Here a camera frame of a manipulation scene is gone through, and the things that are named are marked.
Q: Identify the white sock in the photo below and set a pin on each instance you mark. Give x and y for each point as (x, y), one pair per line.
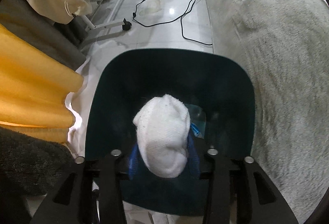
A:
(162, 128)

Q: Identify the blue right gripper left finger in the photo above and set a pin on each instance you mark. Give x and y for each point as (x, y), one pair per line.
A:
(133, 161)

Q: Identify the yellow curtain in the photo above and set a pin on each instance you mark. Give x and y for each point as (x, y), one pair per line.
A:
(33, 91)

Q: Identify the clear plastic wrap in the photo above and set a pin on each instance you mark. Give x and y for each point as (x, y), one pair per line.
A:
(198, 120)

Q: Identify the grey fleece bed sheet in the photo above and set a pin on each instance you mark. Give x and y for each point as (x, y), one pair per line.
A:
(283, 46)

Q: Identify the white clothes rack base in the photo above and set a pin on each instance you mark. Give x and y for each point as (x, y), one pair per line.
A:
(110, 21)

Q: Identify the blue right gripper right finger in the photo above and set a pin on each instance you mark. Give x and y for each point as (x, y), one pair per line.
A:
(193, 160)

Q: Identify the dark green trash bin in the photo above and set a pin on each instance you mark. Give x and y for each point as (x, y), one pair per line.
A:
(219, 86)

